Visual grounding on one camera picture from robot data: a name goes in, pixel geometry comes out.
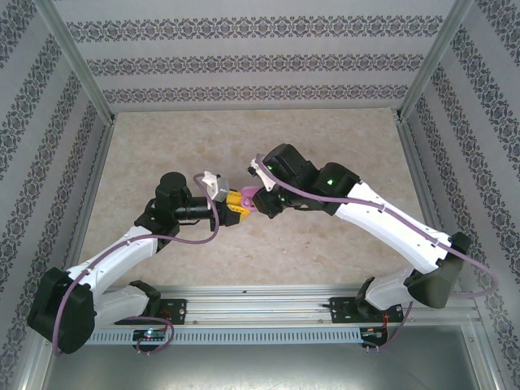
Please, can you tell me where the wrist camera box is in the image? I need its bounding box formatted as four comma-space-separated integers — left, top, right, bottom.
248, 153, 278, 193
201, 170, 231, 202

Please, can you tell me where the white slotted cable duct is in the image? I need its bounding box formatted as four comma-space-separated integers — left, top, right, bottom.
87, 327, 363, 345

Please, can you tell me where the aluminium frame post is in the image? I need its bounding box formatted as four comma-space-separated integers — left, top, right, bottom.
395, 0, 477, 122
42, 0, 118, 124

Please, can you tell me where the aluminium frame side rail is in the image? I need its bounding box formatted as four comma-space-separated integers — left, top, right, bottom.
396, 115, 507, 390
15, 115, 119, 390

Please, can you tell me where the grey metal base sheet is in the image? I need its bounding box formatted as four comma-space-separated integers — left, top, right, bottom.
40, 324, 503, 390

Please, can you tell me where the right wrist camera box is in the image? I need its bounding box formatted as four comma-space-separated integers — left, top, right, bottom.
248, 153, 278, 193

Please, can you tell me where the pink earbud charging case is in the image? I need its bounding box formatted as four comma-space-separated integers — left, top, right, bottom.
238, 184, 260, 216

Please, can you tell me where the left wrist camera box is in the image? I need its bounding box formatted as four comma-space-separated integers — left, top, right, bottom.
201, 170, 231, 202

